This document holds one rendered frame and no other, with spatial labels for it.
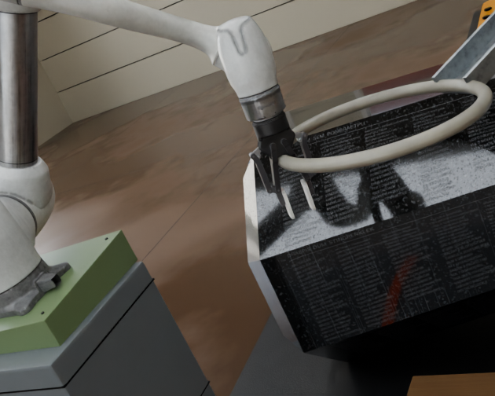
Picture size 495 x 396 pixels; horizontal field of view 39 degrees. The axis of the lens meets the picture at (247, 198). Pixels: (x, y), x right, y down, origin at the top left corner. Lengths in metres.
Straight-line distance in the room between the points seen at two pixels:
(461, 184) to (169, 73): 7.96
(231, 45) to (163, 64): 8.17
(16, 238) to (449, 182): 1.07
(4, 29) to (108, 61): 8.35
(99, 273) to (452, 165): 0.93
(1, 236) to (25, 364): 0.29
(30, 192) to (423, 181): 1.00
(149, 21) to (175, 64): 7.97
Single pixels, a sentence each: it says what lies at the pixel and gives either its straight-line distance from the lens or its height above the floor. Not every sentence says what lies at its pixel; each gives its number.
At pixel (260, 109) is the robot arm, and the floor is 1.08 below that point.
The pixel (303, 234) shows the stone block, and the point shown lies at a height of 0.62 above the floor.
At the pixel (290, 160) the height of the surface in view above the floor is 0.96.
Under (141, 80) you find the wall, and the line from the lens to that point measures 9.85.
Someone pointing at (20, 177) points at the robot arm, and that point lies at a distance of 1.78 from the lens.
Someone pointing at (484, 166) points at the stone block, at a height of 0.66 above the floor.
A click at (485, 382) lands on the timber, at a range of 2.00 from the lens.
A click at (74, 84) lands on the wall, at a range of 10.50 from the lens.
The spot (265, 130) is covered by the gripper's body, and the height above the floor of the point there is 1.03.
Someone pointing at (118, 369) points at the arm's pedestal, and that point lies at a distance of 1.68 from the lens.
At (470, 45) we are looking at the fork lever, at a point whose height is 0.96.
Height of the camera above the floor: 1.40
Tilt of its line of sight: 19 degrees down
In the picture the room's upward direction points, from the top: 25 degrees counter-clockwise
